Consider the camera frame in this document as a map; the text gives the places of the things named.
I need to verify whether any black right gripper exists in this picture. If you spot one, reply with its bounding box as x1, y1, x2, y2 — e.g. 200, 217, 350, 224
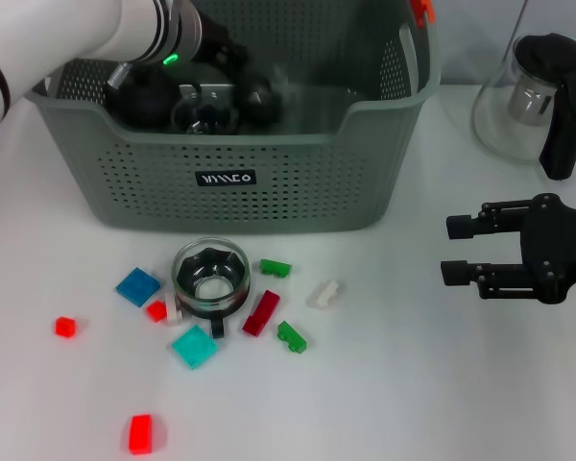
440, 193, 576, 304

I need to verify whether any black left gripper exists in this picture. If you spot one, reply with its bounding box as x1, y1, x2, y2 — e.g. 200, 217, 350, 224
191, 13, 250, 83

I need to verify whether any grey perforated storage bin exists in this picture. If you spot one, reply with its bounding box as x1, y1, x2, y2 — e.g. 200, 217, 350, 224
24, 0, 443, 236

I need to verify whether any white toy block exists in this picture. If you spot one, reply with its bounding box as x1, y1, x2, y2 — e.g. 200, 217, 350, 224
306, 279, 342, 310

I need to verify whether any green toy block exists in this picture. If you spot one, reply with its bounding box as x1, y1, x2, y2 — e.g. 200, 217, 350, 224
276, 320, 308, 354
259, 258, 293, 279

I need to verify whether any long dark red block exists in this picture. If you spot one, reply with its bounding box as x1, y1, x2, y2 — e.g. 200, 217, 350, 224
242, 289, 283, 336

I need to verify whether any blue square block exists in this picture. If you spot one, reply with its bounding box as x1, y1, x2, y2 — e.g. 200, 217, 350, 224
114, 266, 162, 308

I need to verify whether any small white block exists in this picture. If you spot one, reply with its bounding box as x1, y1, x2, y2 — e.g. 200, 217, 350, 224
164, 291, 186, 328

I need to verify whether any teal square block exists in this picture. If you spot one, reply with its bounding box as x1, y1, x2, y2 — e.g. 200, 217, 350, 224
171, 325, 220, 371

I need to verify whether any bright red block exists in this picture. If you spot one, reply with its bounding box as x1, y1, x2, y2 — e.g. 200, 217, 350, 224
126, 413, 155, 456

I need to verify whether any black clay teapot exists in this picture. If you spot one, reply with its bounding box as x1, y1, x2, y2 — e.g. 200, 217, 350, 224
106, 64, 179, 130

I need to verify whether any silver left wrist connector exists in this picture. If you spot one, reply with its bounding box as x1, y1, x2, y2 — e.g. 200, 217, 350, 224
108, 61, 133, 90

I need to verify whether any glass carafe with black handle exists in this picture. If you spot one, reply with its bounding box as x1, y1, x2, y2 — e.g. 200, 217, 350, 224
470, 32, 576, 182

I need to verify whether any orange bin handle clip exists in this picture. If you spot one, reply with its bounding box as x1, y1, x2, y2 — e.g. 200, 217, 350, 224
409, 0, 437, 25

